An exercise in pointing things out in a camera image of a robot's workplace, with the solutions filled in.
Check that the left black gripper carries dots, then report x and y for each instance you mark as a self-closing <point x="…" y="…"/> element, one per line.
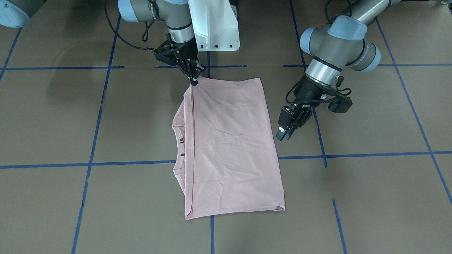
<point x="306" y="90"/>

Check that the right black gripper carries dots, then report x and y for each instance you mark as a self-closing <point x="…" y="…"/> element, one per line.
<point x="186" y="52"/>

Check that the pink Snoopy t-shirt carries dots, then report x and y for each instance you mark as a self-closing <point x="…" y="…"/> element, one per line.
<point x="227" y="160"/>

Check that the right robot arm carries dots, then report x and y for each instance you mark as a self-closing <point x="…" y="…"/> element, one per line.
<point x="174" y="13"/>

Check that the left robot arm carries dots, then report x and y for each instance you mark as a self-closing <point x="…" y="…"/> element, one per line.
<point x="338" y="44"/>

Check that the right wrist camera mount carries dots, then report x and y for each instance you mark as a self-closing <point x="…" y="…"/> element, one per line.
<point x="165" y="53"/>

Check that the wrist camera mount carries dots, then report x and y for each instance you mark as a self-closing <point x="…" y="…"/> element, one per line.
<point x="165" y="53"/>
<point x="340" y="101"/>

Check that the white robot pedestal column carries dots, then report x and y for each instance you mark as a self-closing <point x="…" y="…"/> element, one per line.
<point x="216" y="26"/>

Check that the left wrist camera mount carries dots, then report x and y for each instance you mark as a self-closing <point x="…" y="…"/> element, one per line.
<point x="340" y="101"/>

